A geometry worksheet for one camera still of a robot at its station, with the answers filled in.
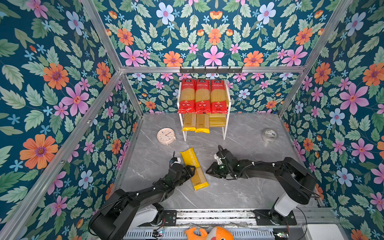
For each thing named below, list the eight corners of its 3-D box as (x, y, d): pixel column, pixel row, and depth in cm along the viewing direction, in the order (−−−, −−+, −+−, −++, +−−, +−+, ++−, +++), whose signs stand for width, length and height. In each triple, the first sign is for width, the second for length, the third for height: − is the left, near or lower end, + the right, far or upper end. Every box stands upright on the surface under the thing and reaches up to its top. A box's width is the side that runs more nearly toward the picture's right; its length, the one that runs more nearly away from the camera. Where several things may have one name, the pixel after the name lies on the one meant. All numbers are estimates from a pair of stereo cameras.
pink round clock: (154, 138, 108) (152, 135, 105) (165, 128, 114) (164, 124, 111) (168, 147, 103) (166, 144, 100) (179, 136, 109) (178, 132, 106)
